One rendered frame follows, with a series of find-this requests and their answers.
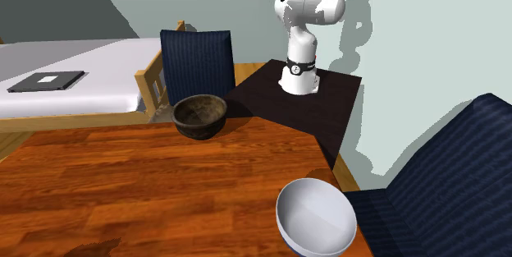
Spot dark blue striped chair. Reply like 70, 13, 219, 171
159, 29, 237, 108
343, 92, 512, 257

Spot dark robot stand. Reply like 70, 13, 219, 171
222, 58, 363, 172

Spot dark brown bowl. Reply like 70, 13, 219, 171
170, 94, 228, 141

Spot wooden table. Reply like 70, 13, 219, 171
0, 117, 374, 257

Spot white bowl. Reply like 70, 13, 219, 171
276, 177, 359, 257

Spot black flat book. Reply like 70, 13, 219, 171
7, 70, 86, 94

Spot white bed with wooden frame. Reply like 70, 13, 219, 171
0, 20, 187, 134

